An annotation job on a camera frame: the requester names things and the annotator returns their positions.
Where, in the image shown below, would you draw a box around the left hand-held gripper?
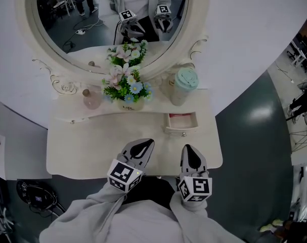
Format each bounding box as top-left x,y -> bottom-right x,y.
107,138 -> 155,193

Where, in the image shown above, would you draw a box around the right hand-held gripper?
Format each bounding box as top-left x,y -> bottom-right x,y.
178,144 -> 213,203

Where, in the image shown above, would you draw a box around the white dressing table drawer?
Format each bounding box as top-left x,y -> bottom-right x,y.
54,114 -> 91,125
164,112 -> 200,138

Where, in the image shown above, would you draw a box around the person's left forearm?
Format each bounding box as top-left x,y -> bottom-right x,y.
38,180 -> 130,243

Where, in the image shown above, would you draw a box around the person's right forearm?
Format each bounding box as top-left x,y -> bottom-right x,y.
169,193 -> 244,243

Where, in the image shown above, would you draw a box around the white dressing table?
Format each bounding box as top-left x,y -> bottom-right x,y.
46,84 -> 224,180

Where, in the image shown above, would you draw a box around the person's black trousers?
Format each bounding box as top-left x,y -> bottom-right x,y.
122,176 -> 182,210

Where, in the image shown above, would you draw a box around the artificial flowers in white pot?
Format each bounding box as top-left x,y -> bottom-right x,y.
101,62 -> 154,111

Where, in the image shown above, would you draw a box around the pink round perfume bottle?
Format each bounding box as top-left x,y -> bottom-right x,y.
82,89 -> 102,110

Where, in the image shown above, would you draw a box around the cup with mint green lid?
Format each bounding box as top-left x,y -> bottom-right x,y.
170,67 -> 200,107

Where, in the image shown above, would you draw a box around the person's grey jacket torso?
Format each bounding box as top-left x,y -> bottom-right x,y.
102,199 -> 194,243

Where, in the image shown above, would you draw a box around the light green shoes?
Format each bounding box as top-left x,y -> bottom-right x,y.
258,218 -> 284,233

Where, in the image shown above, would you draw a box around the white metal rack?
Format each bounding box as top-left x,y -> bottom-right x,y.
289,163 -> 307,224

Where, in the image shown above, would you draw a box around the white office desk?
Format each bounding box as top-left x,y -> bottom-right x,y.
286,33 -> 307,73

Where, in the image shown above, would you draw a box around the oval white framed mirror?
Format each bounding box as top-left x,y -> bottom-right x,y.
15,0 -> 211,97

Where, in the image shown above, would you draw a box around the black device with cables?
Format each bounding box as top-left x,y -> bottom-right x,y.
16,179 -> 67,219

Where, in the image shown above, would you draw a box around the white folding frame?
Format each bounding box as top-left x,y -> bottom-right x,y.
0,203 -> 15,236

